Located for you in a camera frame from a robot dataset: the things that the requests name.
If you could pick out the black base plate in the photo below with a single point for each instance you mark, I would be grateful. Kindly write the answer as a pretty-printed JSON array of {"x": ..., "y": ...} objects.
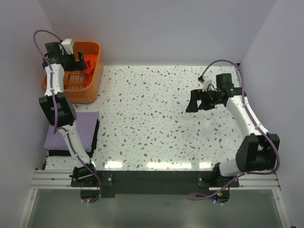
[{"x": 195, "y": 185}]

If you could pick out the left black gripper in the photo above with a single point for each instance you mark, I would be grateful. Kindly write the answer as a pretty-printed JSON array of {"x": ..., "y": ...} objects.
[{"x": 77, "y": 65}]

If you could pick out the orange t shirt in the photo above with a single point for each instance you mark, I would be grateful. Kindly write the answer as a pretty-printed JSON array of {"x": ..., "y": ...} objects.
[{"x": 90, "y": 62}]

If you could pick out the orange plastic basket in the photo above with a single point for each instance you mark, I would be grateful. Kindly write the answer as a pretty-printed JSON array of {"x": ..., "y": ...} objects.
[{"x": 71, "y": 85}]

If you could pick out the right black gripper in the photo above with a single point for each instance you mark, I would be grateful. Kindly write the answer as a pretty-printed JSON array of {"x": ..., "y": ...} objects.
[{"x": 198, "y": 95}]

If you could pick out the aluminium front rail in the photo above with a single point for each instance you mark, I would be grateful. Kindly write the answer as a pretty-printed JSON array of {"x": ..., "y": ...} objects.
[{"x": 52, "y": 179}]

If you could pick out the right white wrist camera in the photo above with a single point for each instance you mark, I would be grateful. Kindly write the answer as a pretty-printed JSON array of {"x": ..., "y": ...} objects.
[{"x": 206, "y": 81}]

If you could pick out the folded lavender t shirt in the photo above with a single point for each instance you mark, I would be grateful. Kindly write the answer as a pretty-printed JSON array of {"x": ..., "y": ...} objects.
[{"x": 83, "y": 128}]

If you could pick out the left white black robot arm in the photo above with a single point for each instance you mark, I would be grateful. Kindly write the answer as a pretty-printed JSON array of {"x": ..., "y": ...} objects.
[{"x": 60, "y": 112}]

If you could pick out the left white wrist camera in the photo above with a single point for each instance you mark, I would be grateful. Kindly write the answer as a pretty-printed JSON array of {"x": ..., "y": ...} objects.
[{"x": 68, "y": 45}]

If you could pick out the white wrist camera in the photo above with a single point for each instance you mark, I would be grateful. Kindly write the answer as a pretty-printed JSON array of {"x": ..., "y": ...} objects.
[
  {"x": 206, "y": 81},
  {"x": 68, "y": 45}
]

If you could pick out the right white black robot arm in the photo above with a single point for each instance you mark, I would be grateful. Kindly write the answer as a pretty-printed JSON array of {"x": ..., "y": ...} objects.
[{"x": 258, "y": 152}]

